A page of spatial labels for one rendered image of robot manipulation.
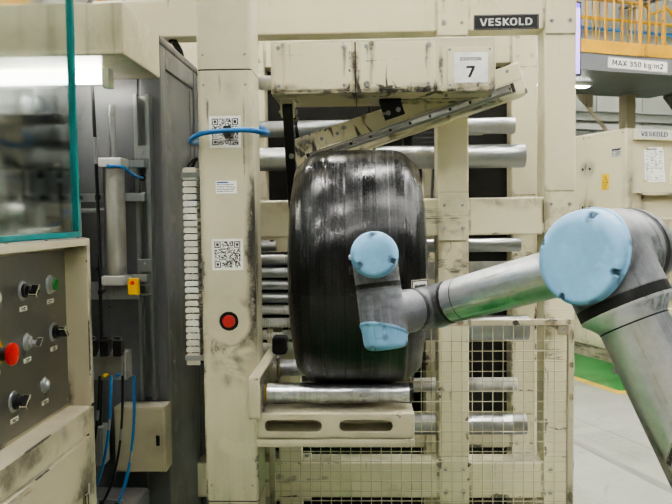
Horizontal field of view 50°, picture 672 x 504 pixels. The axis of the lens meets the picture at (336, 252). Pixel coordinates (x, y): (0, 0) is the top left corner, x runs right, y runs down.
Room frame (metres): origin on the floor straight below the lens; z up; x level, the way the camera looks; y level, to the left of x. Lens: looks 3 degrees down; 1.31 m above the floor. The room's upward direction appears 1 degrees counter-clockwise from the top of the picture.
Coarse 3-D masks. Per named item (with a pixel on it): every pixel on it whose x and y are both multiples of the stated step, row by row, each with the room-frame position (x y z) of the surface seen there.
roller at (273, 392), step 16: (272, 384) 1.66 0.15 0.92; (288, 384) 1.66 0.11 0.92; (304, 384) 1.66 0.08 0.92; (320, 384) 1.65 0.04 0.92; (336, 384) 1.65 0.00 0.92; (352, 384) 1.65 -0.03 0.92; (368, 384) 1.65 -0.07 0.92; (384, 384) 1.65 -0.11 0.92; (400, 384) 1.65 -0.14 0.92; (272, 400) 1.65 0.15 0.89; (288, 400) 1.65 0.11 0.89; (304, 400) 1.64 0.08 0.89; (320, 400) 1.64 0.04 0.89; (336, 400) 1.64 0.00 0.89; (352, 400) 1.64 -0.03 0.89; (368, 400) 1.64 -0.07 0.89; (384, 400) 1.64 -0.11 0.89; (400, 400) 1.64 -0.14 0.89
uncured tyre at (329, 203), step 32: (320, 160) 1.67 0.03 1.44; (352, 160) 1.66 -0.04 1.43; (384, 160) 1.66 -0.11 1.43; (320, 192) 1.57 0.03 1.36; (352, 192) 1.57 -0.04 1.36; (384, 192) 1.57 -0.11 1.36; (416, 192) 1.60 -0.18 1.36; (288, 224) 1.63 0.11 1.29; (320, 224) 1.53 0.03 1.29; (352, 224) 1.53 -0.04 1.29; (384, 224) 1.53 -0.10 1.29; (416, 224) 1.55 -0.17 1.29; (288, 256) 1.58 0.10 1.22; (320, 256) 1.51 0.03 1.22; (416, 256) 1.53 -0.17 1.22; (288, 288) 1.59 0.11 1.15; (320, 288) 1.51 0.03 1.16; (352, 288) 1.51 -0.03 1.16; (320, 320) 1.53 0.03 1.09; (352, 320) 1.52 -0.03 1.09; (320, 352) 1.56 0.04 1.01; (352, 352) 1.56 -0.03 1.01; (384, 352) 1.56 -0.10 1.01; (416, 352) 1.60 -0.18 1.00
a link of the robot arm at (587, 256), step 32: (576, 224) 0.88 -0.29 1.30; (608, 224) 0.85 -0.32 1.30; (640, 224) 0.90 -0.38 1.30; (544, 256) 0.91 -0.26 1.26; (576, 256) 0.88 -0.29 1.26; (608, 256) 0.84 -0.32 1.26; (640, 256) 0.86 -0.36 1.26; (576, 288) 0.87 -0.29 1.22; (608, 288) 0.84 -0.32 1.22; (640, 288) 0.85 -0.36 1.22; (608, 320) 0.86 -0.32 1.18; (640, 320) 0.85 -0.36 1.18; (608, 352) 0.89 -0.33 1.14; (640, 352) 0.84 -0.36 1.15; (640, 384) 0.84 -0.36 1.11; (640, 416) 0.85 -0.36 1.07
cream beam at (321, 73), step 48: (288, 48) 1.98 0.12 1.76; (336, 48) 1.98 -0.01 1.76; (384, 48) 1.97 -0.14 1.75; (432, 48) 1.97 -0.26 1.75; (480, 48) 1.96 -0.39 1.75; (288, 96) 2.02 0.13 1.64; (336, 96) 2.03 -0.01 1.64; (384, 96) 2.04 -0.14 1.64; (432, 96) 2.05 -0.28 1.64; (480, 96) 2.06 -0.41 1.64
